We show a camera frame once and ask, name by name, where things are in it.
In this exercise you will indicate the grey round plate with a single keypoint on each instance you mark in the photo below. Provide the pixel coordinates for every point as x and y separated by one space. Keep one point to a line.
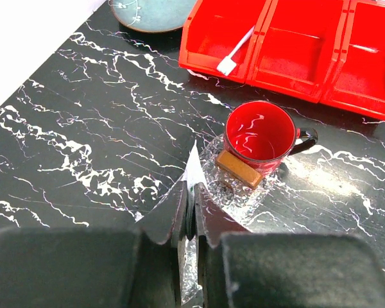
152 16

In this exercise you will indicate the red plastic compartment bin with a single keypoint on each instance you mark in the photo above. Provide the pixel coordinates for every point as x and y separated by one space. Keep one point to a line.
330 52

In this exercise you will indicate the blue and white toothbrush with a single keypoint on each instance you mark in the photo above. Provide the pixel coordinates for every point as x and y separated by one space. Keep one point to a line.
227 65

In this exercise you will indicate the white toothpaste tube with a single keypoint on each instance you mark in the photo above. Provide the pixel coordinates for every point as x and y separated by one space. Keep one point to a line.
193 173

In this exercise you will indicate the red translucent cup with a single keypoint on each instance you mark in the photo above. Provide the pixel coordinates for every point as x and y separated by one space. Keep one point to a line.
262 135

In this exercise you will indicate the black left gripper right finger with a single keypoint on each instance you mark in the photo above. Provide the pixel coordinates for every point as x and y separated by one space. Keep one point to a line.
237 268

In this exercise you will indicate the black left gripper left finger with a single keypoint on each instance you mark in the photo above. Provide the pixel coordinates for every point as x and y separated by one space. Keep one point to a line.
135 266

